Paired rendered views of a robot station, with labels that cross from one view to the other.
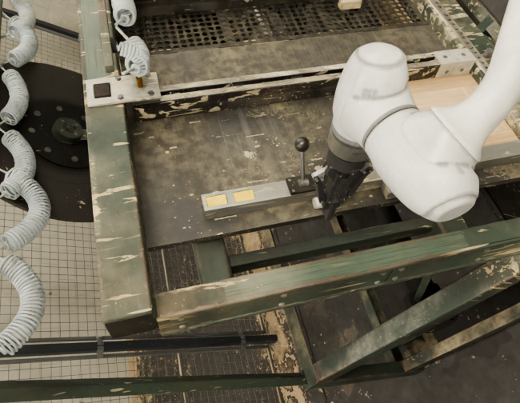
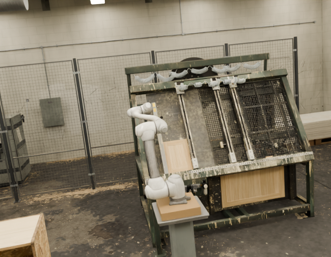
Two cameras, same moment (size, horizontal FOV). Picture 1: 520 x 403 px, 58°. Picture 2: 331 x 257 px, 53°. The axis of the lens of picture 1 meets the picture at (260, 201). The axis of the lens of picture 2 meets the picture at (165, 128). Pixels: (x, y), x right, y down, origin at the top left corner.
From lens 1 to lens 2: 3.52 m
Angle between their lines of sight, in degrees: 38
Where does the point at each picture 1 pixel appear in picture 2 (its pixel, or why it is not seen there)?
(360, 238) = not seen: hidden behind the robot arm
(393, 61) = (145, 105)
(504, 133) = (171, 170)
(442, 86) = (187, 160)
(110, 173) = (157, 85)
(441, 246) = (140, 143)
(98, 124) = (169, 83)
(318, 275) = (136, 120)
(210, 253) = not seen: hidden behind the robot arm
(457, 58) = (194, 163)
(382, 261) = not seen: hidden behind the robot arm
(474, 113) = (136, 112)
